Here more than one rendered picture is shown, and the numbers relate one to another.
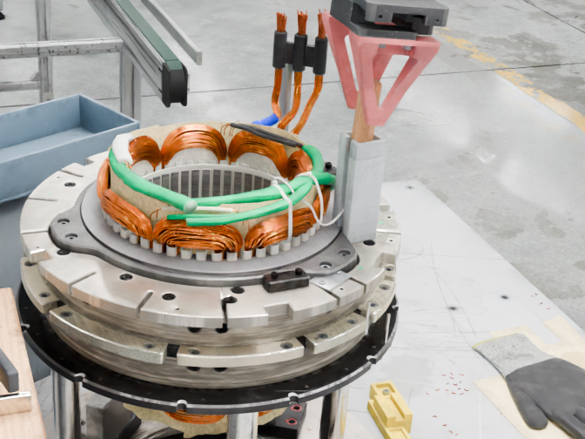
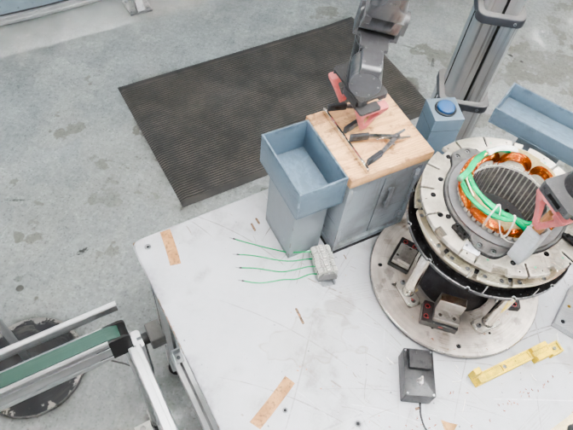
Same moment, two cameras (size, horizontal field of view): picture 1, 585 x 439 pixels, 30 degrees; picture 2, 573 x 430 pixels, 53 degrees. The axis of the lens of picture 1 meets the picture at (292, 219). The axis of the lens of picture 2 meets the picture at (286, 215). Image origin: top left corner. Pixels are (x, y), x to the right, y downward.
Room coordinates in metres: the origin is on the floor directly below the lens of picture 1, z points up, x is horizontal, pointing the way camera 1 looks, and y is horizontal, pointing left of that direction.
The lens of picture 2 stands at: (0.28, -0.52, 1.94)
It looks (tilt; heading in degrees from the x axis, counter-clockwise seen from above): 55 degrees down; 77
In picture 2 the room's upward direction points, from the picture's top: 9 degrees clockwise
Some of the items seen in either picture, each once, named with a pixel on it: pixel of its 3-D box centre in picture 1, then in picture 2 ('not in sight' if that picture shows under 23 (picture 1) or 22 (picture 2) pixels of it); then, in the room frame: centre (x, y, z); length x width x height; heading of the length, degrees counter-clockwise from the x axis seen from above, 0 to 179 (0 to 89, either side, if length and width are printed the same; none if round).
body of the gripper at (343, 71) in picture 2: not in sight; (362, 72); (0.57, 0.30, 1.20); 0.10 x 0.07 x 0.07; 112
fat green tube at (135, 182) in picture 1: (144, 174); (483, 160); (0.77, 0.12, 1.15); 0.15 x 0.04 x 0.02; 26
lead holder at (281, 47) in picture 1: (299, 51); not in sight; (0.93, 0.00, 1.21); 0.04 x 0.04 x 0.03; 26
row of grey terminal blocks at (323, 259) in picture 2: not in sight; (323, 262); (0.52, 0.12, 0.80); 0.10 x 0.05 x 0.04; 98
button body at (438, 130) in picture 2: not in sight; (429, 146); (0.81, 0.37, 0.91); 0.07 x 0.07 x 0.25; 4
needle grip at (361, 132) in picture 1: (365, 117); (544, 223); (0.81, -0.05, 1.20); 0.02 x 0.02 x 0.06
